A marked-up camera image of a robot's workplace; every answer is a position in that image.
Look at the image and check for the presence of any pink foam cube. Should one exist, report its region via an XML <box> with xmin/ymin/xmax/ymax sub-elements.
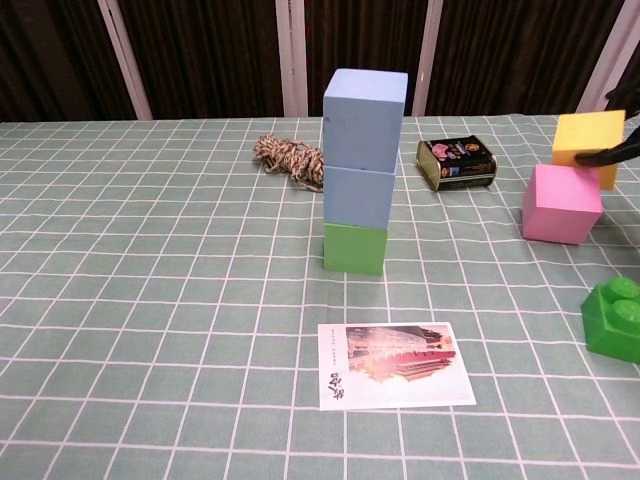
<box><xmin>521</xmin><ymin>163</ymin><xmax>604</xmax><ymax>247</ymax></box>

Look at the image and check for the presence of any braided rope bundle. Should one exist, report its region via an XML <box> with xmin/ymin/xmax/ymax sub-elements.
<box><xmin>252</xmin><ymin>133</ymin><xmax>326</xmax><ymax>194</ymax></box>

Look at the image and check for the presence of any dark brown curtain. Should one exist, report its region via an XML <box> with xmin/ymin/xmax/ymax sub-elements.
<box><xmin>0</xmin><ymin>0</ymin><xmax>640</xmax><ymax>123</ymax></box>

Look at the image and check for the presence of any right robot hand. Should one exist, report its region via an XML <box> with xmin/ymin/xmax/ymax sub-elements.
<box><xmin>574</xmin><ymin>81</ymin><xmax>640</xmax><ymax>167</ymax></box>

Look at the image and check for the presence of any green plastic stud brick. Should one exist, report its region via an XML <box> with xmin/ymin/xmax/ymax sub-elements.
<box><xmin>580</xmin><ymin>277</ymin><xmax>640</xmax><ymax>366</ymax></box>

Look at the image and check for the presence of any white metal frame post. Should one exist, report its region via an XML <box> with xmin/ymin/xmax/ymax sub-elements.
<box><xmin>573</xmin><ymin>0</ymin><xmax>640</xmax><ymax>116</ymax></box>
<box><xmin>411</xmin><ymin>0</ymin><xmax>446</xmax><ymax>117</ymax></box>
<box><xmin>274</xmin><ymin>0</ymin><xmax>309</xmax><ymax>119</ymax></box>
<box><xmin>96</xmin><ymin>0</ymin><xmax>154</xmax><ymax>122</ymax></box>

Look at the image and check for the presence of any light blue foam cube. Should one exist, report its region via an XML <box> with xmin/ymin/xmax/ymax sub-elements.
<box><xmin>322</xmin><ymin>68</ymin><xmax>409</xmax><ymax>172</ymax></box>
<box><xmin>323</xmin><ymin>164</ymin><xmax>397</xmax><ymax>232</ymax></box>

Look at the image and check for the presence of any yellow foam cube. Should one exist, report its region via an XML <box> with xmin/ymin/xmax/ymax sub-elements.
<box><xmin>551</xmin><ymin>110</ymin><xmax>628</xmax><ymax>192</ymax></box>

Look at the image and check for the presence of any green checked tablecloth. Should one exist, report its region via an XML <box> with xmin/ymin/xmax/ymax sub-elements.
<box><xmin>0</xmin><ymin>113</ymin><xmax>640</xmax><ymax>480</ymax></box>

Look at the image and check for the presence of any black gold meat tin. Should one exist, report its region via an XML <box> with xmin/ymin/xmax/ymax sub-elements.
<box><xmin>416</xmin><ymin>135</ymin><xmax>499</xmax><ymax>193</ymax></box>

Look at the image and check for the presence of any green foam cube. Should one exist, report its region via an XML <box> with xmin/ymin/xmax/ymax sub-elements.
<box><xmin>322</xmin><ymin>221</ymin><xmax>390</xmax><ymax>278</ymax></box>

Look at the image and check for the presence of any printed postcard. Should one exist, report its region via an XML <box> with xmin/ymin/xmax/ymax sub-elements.
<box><xmin>317</xmin><ymin>321</ymin><xmax>478</xmax><ymax>413</ymax></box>

